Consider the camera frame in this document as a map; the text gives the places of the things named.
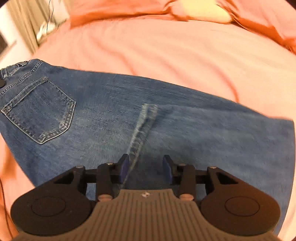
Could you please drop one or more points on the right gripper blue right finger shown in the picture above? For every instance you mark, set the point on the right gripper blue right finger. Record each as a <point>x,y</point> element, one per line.
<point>181,175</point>

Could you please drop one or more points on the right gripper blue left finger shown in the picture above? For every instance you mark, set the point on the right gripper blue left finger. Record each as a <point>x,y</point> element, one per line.
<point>110,175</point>

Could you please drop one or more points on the blue denim jeans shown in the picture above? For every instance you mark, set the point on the blue denim jeans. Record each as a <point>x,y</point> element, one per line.
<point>54,118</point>

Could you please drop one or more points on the orange bed sheet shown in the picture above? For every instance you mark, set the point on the orange bed sheet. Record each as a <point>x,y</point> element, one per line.
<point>224,60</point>

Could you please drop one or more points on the white cloth on nightstand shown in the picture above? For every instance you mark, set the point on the white cloth on nightstand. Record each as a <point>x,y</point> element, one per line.
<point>45,29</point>

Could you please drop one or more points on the yellow small cushion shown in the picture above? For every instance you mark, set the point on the yellow small cushion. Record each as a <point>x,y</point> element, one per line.
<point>205,10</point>

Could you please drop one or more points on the left orange pillow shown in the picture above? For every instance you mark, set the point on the left orange pillow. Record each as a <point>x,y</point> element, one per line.
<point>83,12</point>

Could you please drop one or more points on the orange pillow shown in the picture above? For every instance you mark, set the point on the orange pillow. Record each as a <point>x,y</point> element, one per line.
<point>273,19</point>
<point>83,12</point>

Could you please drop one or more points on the right orange pillow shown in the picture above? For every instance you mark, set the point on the right orange pillow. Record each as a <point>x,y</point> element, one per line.
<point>273,19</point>

